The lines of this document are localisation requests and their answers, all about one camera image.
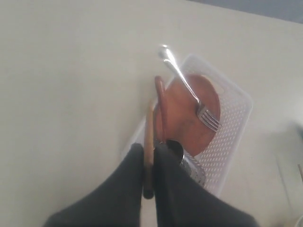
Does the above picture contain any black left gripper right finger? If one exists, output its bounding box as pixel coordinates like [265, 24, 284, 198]
[153, 144, 258, 227]

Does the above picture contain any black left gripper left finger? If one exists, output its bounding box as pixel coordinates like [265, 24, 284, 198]
[45, 143, 143, 227]

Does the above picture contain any wooden handled metal scoop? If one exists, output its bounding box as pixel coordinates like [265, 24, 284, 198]
[154, 76, 206, 187]

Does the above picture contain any wooden chopstick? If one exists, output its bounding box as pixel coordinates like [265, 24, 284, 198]
[143, 102, 154, 199]
[297, 164, 303, 183]

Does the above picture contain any wooden chopstick back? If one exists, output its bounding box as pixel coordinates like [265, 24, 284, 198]
[297, 164, 303, 183]

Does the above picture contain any white perforated plastic basket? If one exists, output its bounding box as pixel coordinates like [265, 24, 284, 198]
[119, 53, 253, 197]

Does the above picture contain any brown round plate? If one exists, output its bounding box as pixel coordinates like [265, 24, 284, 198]
[154, 74, 221, 156]

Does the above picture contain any silver fork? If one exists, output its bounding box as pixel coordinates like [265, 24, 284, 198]
[158, 44, 221, 132]

